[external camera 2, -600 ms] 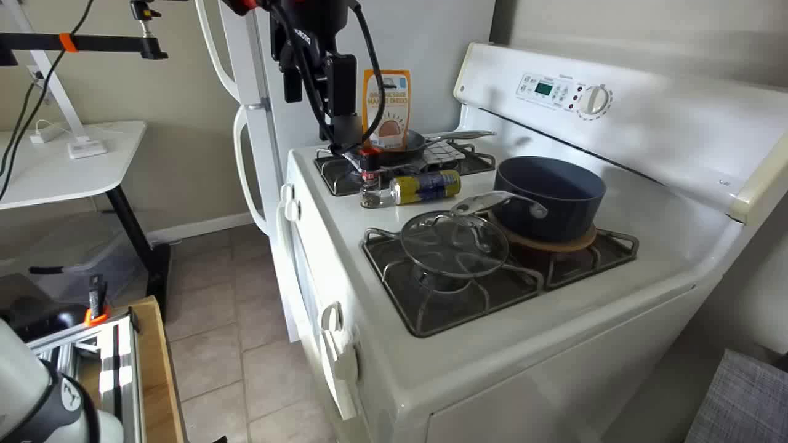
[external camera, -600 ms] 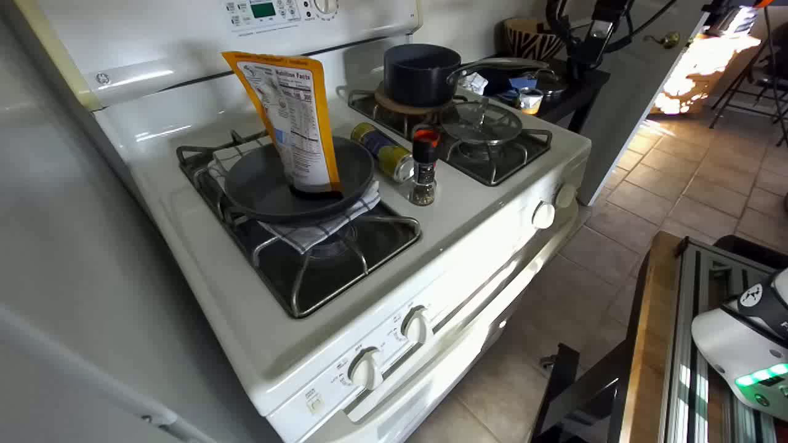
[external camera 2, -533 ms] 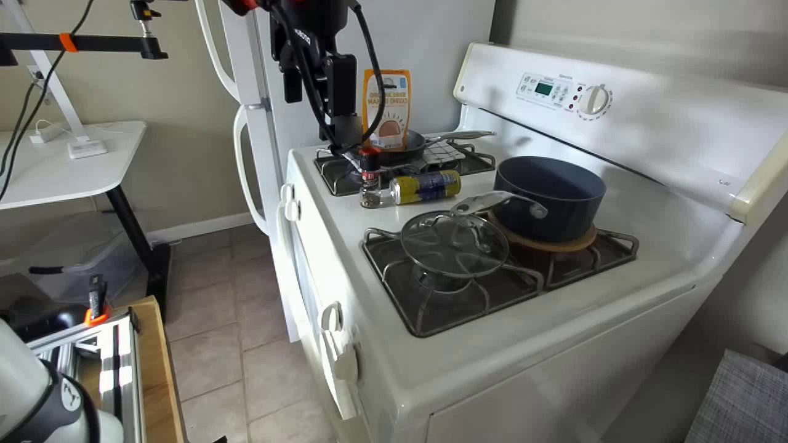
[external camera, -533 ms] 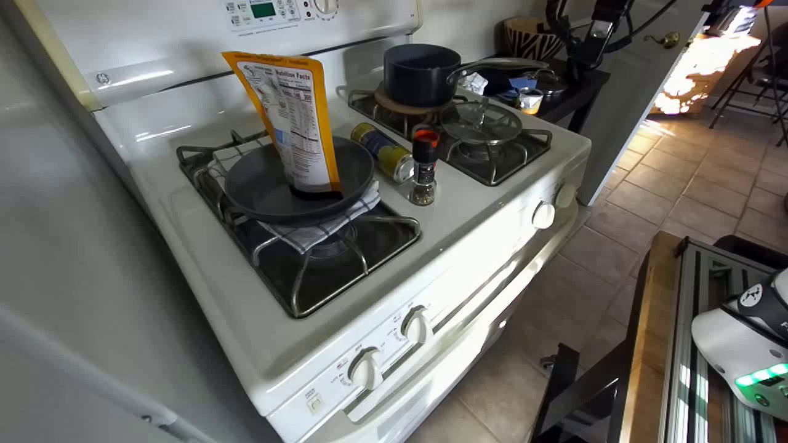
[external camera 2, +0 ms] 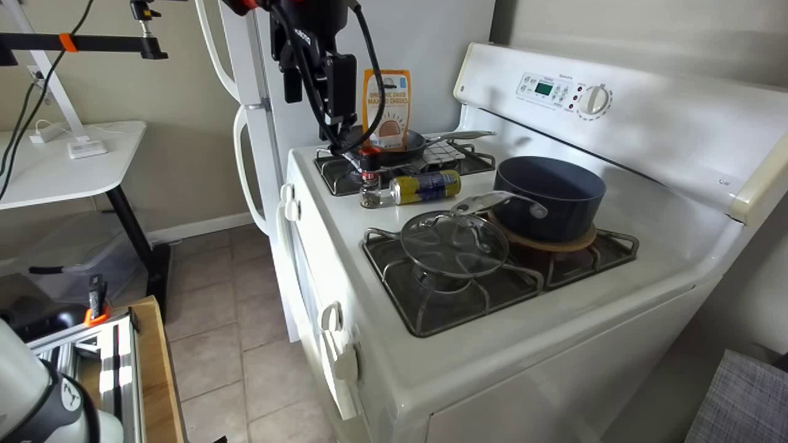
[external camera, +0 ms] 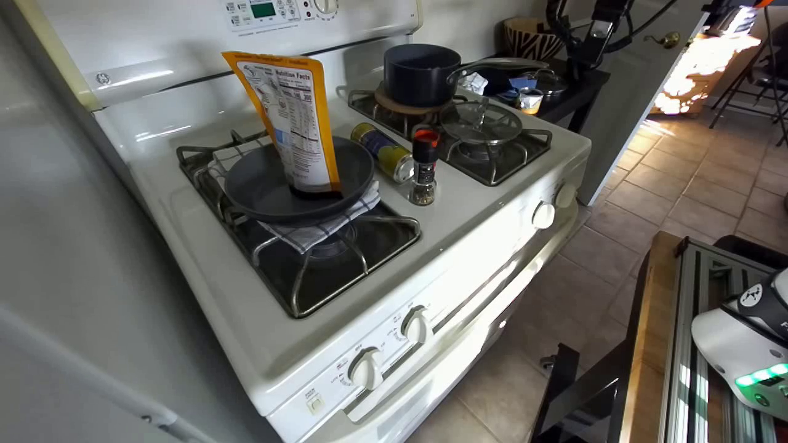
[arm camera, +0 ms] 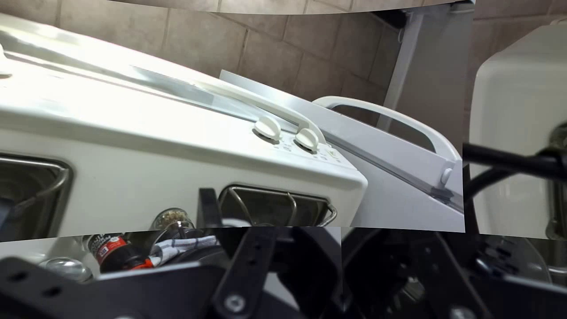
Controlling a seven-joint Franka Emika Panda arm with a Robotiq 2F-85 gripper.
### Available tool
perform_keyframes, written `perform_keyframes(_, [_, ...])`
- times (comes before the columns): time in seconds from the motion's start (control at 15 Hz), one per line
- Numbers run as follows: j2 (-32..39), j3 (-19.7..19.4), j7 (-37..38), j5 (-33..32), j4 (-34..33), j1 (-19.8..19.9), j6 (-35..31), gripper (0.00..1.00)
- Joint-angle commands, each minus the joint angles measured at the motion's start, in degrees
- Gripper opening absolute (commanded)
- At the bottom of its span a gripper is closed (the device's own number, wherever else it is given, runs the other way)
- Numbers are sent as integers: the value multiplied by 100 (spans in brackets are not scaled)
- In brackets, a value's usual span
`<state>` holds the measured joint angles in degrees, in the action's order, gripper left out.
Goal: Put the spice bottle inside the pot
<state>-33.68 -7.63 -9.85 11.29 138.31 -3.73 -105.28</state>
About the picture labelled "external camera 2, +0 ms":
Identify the white gas stove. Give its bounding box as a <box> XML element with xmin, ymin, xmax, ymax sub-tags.
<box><xmin>274</xmin><ymin>41</ymin><xmax>788</xmax><ymax>443</ymax></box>

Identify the clear plastic bin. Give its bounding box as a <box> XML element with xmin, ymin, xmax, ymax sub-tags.
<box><xmin>16</xmin><ymin>215</ymin><xmax>154</xmax><ymax>308</ymax></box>

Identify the grey woven mat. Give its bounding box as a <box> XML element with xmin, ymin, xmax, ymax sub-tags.
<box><xmin>686</xmin><ymin>346</ymin><xmax>788</xmax><ymax>443</ymax></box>

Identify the black grate under skillet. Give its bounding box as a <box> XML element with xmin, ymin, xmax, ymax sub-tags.
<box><xmin>312</xmin><ymin>138</ymin><xmax>497</xmax><ymax>199</ymax></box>

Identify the yellow blue spray can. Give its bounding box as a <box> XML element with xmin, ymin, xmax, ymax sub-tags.
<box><xmin>358</xmin><ymin>166</ymin><xmax>464</xmax><ymax>211</ymax></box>

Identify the white pole stand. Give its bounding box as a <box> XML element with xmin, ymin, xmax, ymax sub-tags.
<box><xmin>0</xmin><ymin>0</ymin><xmax>111</xmax><ymax>159</ymax></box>

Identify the red capped spice bottle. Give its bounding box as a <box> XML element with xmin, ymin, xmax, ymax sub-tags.
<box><xmin>352</xmin><ymin>142</ymin><xmax>405</xmax><ymax>171</ymax></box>

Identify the aluminium frame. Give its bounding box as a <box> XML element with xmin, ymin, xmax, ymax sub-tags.
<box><xmin>28</xmin><ymin>314</ymin><xmax>148</xmax><ymax>443</ymax></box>

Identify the checked dish towel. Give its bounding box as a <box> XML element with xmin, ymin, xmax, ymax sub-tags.
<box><xmin>420</xmin><ymin>139</ymin><xmax>473</xmax><ymax>166</ymax></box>

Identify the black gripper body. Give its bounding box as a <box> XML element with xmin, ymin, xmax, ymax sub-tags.
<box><xmin>315</xmin><ymin>48</ymin><xmax>363</xmax><ymax>124</ymax></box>

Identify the dark skillet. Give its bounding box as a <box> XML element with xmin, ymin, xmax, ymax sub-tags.
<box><xmin>356</xmin><ymin>127</ymin><xmax>497</xmax><ymax>171</ymax></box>

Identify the orange food pouch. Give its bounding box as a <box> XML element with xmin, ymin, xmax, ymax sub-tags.
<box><xmin>361</xmin><ymin>65</ymin><xmax>416</xmax><ymax>154</ymax></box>

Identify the black mounting bar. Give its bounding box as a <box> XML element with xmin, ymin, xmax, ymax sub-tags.
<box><xmin>0</xmin><ymin>31</ymin><xmax>170</xmax><ymax>69</ymax></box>

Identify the wooden board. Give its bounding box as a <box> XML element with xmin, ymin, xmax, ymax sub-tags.
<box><xmin>129</xmin><ymin>294</ymin><xmax>187</xmax><ymax>443</ymax></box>

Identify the round cork trivet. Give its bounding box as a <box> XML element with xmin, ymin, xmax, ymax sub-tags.
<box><xmin>491</xmin><ymin>219</ymin><xmax>599</xmax><ymax>256</ymax></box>

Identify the orange handled clamp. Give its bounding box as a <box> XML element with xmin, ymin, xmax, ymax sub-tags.
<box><xmin>81</xmin><ymin>273</ymin><xmax>113</xmax><ymax>330</ymax></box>

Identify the white refrigerator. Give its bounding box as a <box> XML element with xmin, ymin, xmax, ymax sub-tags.
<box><xmin>192</xmin><ymin>0</ymin><xmax>501</xmax><ymax>346</ymax></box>

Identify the thin black cable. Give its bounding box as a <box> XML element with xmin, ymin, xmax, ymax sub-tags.
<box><xmin>0</xmin><ymin>0</ymin><xmax>98</xmax><ymax>201</ymax></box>

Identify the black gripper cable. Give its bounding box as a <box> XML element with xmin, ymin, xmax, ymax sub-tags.
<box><xmin>351</xmin><ymin>0</ymin><xmax>390</xmax><ymax>153</ymax></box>

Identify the black grate under pot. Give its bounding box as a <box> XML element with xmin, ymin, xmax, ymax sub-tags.
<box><xmin>363</xmin><ymin>224</ymin><xmax>642</xmax><ymax>340</ymax></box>

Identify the white oven control dial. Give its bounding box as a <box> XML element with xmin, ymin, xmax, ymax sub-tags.
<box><xmin>577</xmin><ymin>81</ymin><xmax>615</xmax><ymax>121</ymax></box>

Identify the white table with black leg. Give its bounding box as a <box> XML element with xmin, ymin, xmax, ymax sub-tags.
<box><xmin>0</xmin><ymin>121</ymin><xmax>173</xmax><ymax>324</ymax></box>

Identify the glass pot lid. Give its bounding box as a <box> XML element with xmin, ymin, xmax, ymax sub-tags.
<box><xmin>397</xmin><ymin>206</ymin><xmax>514</xmax><ymax>282</ymax></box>

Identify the dark blue pot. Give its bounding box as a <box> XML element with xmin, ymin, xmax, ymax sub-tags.
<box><xmin>453</xmin><ymin>154</ymin><xmax>608</xmax><ymax>246</ymax></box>

